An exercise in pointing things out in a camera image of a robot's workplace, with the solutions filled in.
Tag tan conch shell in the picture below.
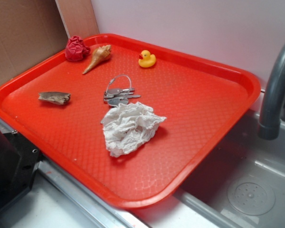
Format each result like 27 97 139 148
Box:
82 45 112 75

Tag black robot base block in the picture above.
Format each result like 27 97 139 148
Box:
0 131 40 212

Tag red plastic tray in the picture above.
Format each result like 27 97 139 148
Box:
0 34 260 209

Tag crumpled white paper towel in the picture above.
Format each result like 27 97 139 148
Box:
101 102 167 158

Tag yellow rubber duck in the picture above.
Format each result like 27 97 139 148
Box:
138 50 156 68

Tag brown wood piece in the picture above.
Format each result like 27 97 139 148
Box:
38 92 71 105

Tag crumpled red paper ball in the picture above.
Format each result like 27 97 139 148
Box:
65 36 91 61

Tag grey plastic sink basin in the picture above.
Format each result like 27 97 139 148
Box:
133 98 285 228

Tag grey sink faucet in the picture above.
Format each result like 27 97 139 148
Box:
257 44 285 140

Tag brown cardboard panel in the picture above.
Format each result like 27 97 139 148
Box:
0 0 68 85

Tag silver keys on ring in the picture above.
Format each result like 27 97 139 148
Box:
100 74 142 124

